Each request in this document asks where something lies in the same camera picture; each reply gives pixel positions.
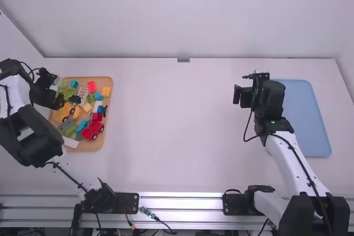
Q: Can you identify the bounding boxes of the silver rails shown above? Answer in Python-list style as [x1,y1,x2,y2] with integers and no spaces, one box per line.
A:
[0,191,354,231]

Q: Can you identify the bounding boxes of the white ladder toy brick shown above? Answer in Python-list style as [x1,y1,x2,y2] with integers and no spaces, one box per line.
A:
[77,86,90,99]

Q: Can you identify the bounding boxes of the yellow curved toy brick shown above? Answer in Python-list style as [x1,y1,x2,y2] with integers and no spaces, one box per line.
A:
[72,105,87,119]

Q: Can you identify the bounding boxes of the yellow toy car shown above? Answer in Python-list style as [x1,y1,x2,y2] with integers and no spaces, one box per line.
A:
[54,102,77,123]

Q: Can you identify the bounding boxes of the black cable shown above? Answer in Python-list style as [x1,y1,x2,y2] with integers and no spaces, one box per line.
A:
[243,108,268,143]
[23,61,42,82]

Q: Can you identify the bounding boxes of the tan tray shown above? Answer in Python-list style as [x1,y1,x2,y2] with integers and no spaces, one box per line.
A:
[49,76,113,153]

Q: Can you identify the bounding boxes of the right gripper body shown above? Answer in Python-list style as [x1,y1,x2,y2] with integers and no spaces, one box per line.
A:
[233,72,270,109]

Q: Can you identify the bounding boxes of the red toy car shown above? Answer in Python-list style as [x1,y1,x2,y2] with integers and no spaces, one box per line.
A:
[81,121,106,141]

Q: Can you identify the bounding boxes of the blue mat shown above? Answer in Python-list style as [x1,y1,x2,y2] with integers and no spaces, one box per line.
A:
[269,79,332,158]

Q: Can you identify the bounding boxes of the grey toy brick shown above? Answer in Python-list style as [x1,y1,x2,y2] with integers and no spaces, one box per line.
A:
[57,118,76,131]

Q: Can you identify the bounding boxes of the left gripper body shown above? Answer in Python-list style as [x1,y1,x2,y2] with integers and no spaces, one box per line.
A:
[29,67,65,111]

